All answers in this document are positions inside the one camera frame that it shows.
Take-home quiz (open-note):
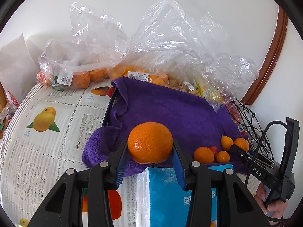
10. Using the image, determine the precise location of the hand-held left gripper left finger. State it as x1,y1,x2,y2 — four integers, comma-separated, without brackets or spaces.
28,136,129,227

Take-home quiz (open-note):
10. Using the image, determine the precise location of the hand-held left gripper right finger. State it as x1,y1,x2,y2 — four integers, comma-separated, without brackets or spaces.
172,139,270,227

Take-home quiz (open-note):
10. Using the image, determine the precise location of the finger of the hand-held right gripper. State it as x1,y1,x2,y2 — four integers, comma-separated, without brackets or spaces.
228,144,255,165

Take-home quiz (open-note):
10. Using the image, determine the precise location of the orange kumquat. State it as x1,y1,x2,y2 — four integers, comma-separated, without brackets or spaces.
215,151,230,163
221,135,234,151
233,138,250,152
194,146,215,163

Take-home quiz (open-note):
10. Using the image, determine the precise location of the orange mandarin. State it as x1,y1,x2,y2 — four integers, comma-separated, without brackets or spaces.
127,121,174,165

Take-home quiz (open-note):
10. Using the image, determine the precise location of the black tray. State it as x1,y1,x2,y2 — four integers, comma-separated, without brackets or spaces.
103,87,120,127

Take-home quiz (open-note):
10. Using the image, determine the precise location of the clear bag of mandarins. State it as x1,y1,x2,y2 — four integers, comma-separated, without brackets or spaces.
36,2,129,91

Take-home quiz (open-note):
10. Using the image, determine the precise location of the clear bag of kumquats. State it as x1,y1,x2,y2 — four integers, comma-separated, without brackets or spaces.
108,0,213,86

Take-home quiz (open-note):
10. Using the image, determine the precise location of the person's right hand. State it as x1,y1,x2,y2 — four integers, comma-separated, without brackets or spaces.
254,183,290,219

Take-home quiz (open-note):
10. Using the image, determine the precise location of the blue tissue pack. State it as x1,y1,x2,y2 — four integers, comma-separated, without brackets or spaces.
135,163,235,227

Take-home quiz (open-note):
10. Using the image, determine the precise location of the clear bag of cherry tomatoes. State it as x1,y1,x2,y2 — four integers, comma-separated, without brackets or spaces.
226,100,244,123

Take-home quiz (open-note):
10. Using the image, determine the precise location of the purple towel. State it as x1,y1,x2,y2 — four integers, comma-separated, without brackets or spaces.
82,76,251,178

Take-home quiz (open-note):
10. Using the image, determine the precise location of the printed white tablecloth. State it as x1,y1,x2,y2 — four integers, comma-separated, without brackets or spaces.
0,79,261,227

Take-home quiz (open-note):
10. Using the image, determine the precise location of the yellow pack with green label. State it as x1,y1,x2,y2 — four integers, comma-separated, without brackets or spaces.
193,78,206,96

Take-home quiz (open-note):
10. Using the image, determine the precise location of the red and white packet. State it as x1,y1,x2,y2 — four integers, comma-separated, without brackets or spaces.
3,89,20,114

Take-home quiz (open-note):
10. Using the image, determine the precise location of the wooden chair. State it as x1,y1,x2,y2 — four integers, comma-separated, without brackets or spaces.
0,82,9,109

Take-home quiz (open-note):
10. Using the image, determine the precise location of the white paper bag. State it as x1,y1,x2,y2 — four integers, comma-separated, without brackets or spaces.
0,34,45,86

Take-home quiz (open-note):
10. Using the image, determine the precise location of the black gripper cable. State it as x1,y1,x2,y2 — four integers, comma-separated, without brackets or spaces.
244,120,288,190

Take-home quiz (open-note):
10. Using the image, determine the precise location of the black wire rack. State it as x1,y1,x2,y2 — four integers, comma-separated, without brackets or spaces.
233,98,273,152

